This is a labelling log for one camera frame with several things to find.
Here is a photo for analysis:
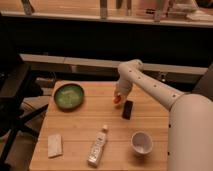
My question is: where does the red orange pepper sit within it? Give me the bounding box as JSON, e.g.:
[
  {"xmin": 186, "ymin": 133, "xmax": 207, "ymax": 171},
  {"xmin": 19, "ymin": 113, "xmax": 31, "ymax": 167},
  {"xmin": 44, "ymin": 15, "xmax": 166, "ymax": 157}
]
[{"xmin": 113, "ymin": 96, "xmax": 121, "ymax": 104}]

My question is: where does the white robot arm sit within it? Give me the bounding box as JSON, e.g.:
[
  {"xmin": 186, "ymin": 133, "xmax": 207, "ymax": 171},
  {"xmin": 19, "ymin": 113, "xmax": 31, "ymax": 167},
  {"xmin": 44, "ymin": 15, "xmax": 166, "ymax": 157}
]
[{"xmin": 114, "ymin": 59, "xmax": 213, "ymax": 171}]

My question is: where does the white sponge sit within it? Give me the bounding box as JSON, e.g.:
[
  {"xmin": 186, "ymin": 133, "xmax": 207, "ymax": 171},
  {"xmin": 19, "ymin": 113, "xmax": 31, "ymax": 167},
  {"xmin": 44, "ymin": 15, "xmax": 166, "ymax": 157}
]
[{"xmin": 48, "ymin": 134, "xmax": 63, "ymax": 158}]

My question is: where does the black rectangular block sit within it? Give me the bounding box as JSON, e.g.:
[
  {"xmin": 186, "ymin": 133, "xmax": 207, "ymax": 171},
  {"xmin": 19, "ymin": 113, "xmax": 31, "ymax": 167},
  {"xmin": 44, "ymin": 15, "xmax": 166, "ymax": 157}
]
[{"xmin": 122, "ymin": 100, "xmax": 133, "ymax": 120}]

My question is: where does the green ceramic bowl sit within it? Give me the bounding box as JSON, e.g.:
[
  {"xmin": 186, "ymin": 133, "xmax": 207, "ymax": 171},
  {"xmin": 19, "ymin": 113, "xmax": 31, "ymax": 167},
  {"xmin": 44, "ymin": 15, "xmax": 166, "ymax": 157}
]
[{"xmin": 54, "ymin": 83, "xmax": 84, "ymax": 110}]

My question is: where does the white cup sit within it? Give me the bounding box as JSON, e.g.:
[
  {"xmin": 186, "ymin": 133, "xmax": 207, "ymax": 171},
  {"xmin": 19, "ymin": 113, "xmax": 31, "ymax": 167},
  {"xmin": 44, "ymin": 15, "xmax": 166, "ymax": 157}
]
[{"xmin": 130, "ymin": 131, "xmax": 153, "ymax": 156}]

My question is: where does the white plastic bottle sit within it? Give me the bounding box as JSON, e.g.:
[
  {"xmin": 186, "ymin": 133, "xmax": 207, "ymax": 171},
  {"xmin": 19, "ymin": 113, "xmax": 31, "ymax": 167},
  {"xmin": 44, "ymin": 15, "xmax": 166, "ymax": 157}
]
[{"xmin": 87, "ymin": 125, "xmax": 108, "ymax": 167}]

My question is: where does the black office chair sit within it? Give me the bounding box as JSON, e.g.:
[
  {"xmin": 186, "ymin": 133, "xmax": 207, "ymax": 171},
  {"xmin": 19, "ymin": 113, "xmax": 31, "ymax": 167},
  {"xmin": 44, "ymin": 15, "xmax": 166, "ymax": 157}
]
[{"xmin": 0, "ymin": 13, "xmax": 48, "ymax": 171}]

